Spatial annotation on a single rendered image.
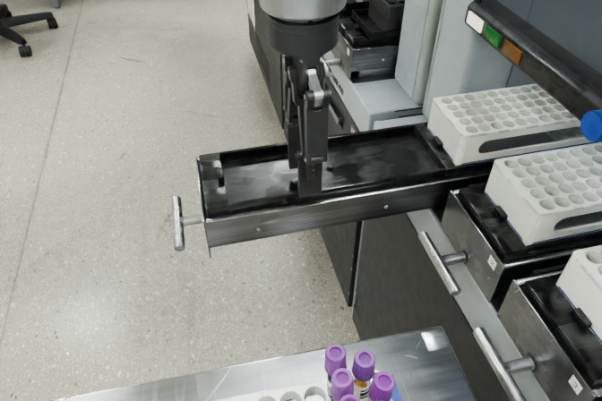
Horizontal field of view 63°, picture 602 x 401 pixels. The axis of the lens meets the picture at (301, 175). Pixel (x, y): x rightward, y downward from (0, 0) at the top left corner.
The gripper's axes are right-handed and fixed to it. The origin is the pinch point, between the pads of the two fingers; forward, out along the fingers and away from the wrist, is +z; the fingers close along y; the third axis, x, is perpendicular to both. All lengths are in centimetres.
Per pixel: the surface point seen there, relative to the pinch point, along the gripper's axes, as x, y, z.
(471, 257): -18.6, -13.6, 8.9
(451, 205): -18.6, -6.9, 6.0
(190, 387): 16.9, -25.3, 2.7
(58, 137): 73, 142, 84
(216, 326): 18, 34, 84
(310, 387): 7.2, -30.8, -3.4
